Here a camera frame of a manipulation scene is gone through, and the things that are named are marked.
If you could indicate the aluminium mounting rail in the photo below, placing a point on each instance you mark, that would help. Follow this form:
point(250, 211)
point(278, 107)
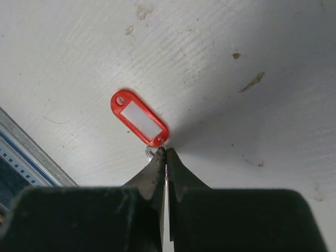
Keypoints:
point(36, 159)

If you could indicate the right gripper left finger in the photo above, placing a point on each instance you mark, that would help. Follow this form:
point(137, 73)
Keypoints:
point(118, 218)

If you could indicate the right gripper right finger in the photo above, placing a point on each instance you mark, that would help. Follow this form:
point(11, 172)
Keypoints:
point(208, 219)

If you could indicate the white slotted cable duct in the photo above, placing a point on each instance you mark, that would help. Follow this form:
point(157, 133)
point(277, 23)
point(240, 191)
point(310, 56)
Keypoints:
point(17, 164)

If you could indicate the red tag with keys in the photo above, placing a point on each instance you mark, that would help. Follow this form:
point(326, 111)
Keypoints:
point(140, 119)

